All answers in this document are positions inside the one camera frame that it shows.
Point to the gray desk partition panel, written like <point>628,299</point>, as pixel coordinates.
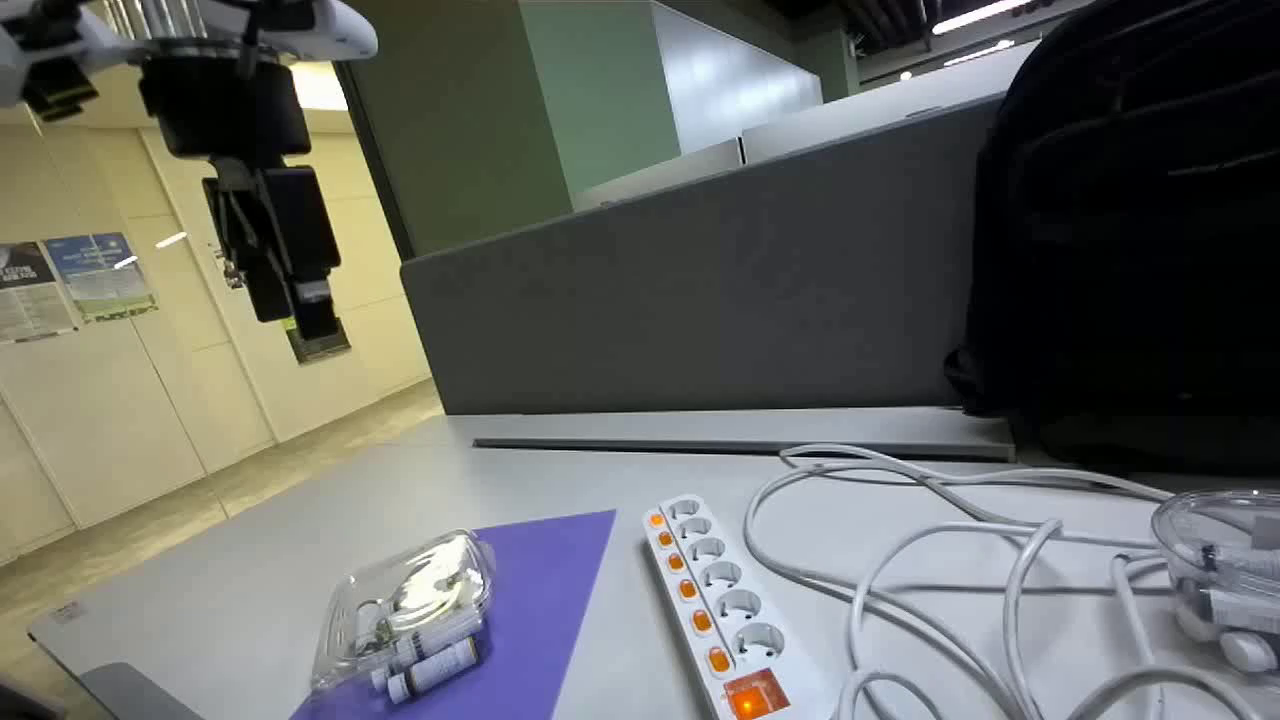
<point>706,292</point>

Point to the white multi-socket power strip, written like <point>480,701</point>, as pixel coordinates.
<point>692,604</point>

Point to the green pillar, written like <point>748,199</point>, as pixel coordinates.
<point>507,104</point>

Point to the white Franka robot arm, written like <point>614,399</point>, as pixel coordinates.
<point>327,24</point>

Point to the clear bag with white adapters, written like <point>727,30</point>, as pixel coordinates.
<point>401,614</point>

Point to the purple paper sheet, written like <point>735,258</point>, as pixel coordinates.
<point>555,584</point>

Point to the gray wall poster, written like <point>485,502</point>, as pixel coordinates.
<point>26,292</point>

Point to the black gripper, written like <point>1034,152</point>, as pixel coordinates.
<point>224,115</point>

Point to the small orange rocker switch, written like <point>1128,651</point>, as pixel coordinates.
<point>718,656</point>
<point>658,521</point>
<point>685,584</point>
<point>672,561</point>
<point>667,542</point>
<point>701,621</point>

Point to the large orange master switch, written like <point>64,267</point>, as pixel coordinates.
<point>753,696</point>

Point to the blue and green wall poster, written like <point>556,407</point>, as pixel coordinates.
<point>103,275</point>

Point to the clear bag with white charger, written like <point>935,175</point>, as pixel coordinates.
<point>1225,584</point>

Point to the black backpack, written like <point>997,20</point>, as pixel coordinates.
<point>1135,240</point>

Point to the ceiling light strip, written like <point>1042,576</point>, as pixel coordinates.
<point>982,13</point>

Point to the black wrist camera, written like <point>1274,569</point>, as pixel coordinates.
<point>59,80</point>

